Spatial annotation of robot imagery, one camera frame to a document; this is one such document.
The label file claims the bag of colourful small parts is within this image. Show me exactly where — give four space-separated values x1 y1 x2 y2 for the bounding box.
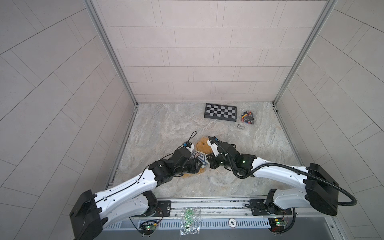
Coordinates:
241 111 255 125

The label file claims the clear bag with green parts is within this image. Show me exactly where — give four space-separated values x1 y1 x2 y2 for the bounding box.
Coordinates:
180 208 202 236

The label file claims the left circuit board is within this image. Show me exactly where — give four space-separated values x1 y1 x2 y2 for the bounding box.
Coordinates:
139 220 159 236

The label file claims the black corrugated cable hose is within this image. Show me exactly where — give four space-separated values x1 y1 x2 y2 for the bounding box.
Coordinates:
208 135 358 234

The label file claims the round white sticker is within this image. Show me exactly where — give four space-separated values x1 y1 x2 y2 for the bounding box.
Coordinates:
228 218 237 229

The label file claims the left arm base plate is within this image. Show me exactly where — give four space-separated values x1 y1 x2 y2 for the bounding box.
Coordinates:
133 201 172 218

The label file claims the brown teddy bear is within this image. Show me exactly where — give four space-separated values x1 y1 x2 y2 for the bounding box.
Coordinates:
181 137 213 177

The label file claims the black white chessboard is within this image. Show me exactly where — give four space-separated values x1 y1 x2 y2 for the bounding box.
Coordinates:
204 103 238 122

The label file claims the right circuit board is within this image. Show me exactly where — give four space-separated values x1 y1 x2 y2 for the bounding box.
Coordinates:
268 218 287 233

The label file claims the circuit board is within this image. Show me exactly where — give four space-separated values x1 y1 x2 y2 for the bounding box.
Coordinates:
268 218 287 233
139 220 159 236

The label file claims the blue white striped sweater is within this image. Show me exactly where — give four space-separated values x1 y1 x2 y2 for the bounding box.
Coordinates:
192 151 209 168

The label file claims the aluminium mounting rail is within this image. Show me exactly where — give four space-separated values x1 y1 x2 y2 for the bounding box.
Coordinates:
83 196 337 222

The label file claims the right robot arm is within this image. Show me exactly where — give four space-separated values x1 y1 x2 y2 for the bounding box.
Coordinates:
207 139 339 216

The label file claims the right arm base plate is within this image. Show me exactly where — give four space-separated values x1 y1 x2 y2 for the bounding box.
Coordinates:
245 199 293 216

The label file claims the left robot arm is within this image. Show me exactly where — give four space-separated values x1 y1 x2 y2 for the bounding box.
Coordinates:
69 147 203 240

